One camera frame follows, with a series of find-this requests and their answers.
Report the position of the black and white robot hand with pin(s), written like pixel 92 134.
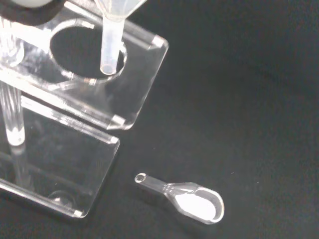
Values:
pixel 35 15

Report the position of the black bench cloth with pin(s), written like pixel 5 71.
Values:
pixel 249 99

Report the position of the clear acrylic funnel stand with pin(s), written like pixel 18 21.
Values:
pixel 139 82

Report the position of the clear glass weighing funnel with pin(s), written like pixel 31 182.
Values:
pixel 199 204

